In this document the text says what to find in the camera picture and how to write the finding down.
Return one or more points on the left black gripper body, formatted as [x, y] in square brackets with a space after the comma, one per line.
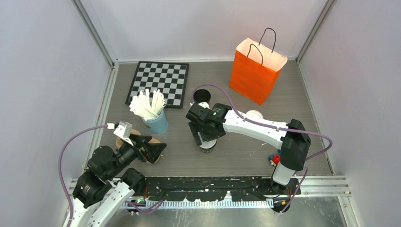
[126, 153]

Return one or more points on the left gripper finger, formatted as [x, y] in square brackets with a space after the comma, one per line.
[140, 140]
[152, 151]

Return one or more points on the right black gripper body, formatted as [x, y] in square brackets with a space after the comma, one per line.
[206, 135]

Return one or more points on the white sip lid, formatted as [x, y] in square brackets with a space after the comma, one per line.
[208, 144]

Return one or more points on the black paper cup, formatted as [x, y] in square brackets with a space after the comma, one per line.
[207, 150]
[201, 96]

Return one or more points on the white cup lid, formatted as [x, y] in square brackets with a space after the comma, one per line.
[255, 114]

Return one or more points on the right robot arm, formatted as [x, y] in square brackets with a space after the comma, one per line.
[293, 144]

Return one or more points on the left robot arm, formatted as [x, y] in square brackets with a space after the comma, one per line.
[108, 181]

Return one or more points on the tan cardboard cup carrier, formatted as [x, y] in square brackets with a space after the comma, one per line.
[119, 142]

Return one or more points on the light blue cup holder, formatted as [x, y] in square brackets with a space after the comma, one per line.
[158, 125]

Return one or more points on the black white chessboard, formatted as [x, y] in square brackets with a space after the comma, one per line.
[168, 77]

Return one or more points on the orange paper bag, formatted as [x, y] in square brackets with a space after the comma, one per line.
[256, 68]

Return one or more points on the red blue toy blocks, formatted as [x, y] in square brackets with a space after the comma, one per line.
[274, 160]

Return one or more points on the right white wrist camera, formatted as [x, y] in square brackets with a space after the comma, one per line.
[204, 105]

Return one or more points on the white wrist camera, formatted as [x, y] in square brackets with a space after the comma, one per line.
[122, 130]
[204, 105]

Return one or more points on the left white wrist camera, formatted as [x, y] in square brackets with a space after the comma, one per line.
[122, 130]

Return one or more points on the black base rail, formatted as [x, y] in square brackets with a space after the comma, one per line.
[240, 188]

